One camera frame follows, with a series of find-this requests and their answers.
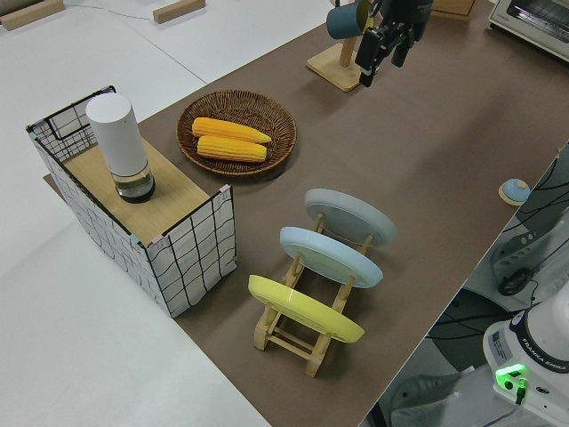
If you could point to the dark blue mug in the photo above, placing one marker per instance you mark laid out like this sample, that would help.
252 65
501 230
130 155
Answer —
344 20

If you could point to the white toaster oven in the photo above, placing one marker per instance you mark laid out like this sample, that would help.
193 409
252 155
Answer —
529 22

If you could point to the wooden block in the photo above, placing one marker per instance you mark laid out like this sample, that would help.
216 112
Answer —
26 13
178 11

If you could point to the blue service bell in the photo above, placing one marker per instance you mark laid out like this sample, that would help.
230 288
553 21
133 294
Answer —
513 191

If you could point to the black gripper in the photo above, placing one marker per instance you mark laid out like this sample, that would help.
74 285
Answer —
406 18

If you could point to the brown table mat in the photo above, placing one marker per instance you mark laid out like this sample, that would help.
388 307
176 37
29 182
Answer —
422 147

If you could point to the white cylinder bottle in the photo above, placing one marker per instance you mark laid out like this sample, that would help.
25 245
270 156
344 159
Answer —
120 138

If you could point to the yellow corn cob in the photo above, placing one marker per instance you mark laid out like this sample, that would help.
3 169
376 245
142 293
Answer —
231 150
226 129

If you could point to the gray plate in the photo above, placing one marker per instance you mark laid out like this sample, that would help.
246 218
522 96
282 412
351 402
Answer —
351 215

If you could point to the wooden plate rack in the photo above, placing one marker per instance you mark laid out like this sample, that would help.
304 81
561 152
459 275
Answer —
289 344

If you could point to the brown wicker basket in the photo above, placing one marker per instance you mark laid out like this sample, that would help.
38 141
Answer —
275 151

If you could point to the yellow plate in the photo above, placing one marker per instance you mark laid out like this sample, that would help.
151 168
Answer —
306 311

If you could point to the wooden box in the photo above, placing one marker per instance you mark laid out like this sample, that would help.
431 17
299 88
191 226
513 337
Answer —
453 6

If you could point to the light blue plate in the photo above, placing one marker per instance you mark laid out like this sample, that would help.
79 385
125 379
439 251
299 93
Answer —
329 255

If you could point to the wooden mug tree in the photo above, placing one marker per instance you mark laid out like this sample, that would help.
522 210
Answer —
333 66

